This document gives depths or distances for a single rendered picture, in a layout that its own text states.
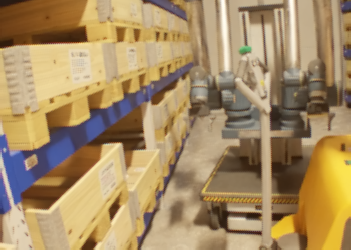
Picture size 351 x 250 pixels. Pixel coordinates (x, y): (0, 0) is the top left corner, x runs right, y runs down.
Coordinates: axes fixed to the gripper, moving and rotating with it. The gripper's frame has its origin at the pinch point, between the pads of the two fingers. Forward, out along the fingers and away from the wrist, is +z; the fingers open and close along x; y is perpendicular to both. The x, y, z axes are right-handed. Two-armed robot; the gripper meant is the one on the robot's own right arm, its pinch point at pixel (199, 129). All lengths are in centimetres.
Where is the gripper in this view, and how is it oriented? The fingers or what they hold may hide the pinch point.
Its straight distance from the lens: 197.3
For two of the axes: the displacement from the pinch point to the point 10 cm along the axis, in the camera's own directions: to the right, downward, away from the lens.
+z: 0.0, 9.8, -2.1
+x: -9.4, 0.7, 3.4
